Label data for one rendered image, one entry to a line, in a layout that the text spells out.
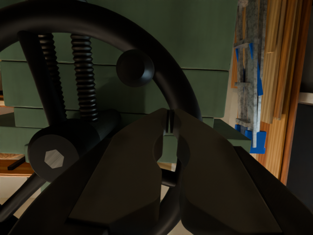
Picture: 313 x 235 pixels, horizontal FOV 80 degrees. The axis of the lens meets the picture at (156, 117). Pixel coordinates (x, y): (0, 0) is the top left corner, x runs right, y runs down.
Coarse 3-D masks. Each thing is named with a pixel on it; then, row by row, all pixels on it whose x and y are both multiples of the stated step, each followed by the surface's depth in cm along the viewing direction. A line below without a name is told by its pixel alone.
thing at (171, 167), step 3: (159, 165) 41; (162, 165) 40; (165, 165) 40; (168, 165) 40; (171, 165) 39; (174, 165) 40; (165, 168) 40; (168, 168) 40; (171, 168) 39; (174, 168) 41; (174, 171) 41
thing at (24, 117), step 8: (16, 112) 38; (24, 112) 38; (32, 112) 38; (40, 112) 38; (72, 112) 37; (16, 120) 38; (24, 120) 38; (32, 120) 38; (40, 120) 38; (128, 120) 37; (208, 120) 37; (120, 128) 38; (168, 128) 37
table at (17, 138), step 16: (0, 128) 39; (16, 128) 38; (32, 128) 38; (224, 128) 45; (0, 144) 39; (16, 144) 39; (176, 144) 38; (240, 144) 37; (160, 160) 39; (176, 160) 38
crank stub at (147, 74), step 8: (120, 56) 12; (128, 56) 11; (136, 56) 11; (144, 56) 12; (120, 64) 12; (128, 64) 11; (136, 64) 11; (144, 64) 12; (152, 64) 12; (120, 72) 12; (128, 72) 12; (136, 72) 12; (144, 72) 12; (152, 72) 12; (128, 80) 12; (136, 80) 12; (144, 80) 12
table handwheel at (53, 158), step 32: (32, 0) 17; (64, 0) 16; (0, 32) 17; (32, 32) 18; (64, 32) 18; (96, 32) 17; (128, 32) 16; (32, 64) 18; (160, 64) 17; (192, 96) 18; (64, 128) 18; (96, 128) 25; (32, 160) 18; (64, 160) 18; (32, 192) 21; (0, 224) 21; (160, 224) 20
